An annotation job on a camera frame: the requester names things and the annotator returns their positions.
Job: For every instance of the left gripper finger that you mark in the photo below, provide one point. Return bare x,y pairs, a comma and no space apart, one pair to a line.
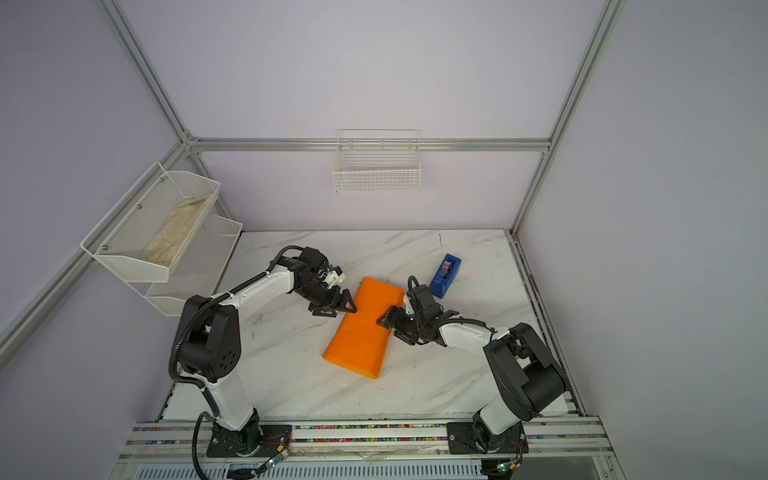
343,301
322,311

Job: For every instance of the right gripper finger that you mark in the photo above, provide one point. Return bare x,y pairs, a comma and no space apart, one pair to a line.
392,318
447,317

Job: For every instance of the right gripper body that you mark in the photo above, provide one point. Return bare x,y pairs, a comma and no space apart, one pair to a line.
412,324

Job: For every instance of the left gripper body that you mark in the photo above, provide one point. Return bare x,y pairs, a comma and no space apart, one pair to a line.
319,295

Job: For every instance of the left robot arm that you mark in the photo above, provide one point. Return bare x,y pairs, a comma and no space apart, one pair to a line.
207,345

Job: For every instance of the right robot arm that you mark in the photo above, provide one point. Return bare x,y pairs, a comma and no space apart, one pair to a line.
527,375

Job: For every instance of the blue tape dispenser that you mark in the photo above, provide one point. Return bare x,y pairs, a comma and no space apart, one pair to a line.
444,276

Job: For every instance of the white lower mesh shelf bin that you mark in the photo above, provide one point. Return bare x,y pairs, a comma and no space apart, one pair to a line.
200,268

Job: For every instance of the white mesh shelf bin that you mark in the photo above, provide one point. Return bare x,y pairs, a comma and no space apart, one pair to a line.
200,268
120,237

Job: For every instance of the beige cloth in bin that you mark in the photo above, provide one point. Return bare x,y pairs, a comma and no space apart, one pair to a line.
166,244

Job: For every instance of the white upper mesh shelf bin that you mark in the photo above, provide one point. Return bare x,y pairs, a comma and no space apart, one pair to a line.
120,237

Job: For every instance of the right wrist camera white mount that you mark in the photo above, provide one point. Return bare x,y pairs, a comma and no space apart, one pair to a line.
408,306

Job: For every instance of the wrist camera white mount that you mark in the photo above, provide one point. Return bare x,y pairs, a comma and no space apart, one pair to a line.
334,276
408,306

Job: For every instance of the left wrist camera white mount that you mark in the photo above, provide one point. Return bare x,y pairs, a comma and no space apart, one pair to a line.
334,276

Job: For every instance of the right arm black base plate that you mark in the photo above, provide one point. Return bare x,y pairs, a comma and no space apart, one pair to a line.
475,438

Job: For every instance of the white wire wall basket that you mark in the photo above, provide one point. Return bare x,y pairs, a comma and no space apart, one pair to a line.
377,160

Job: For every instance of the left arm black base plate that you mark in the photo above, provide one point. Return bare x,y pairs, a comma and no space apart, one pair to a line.
262,441

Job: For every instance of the aluminium frame rail front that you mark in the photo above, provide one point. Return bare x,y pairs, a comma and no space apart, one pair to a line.
554,447

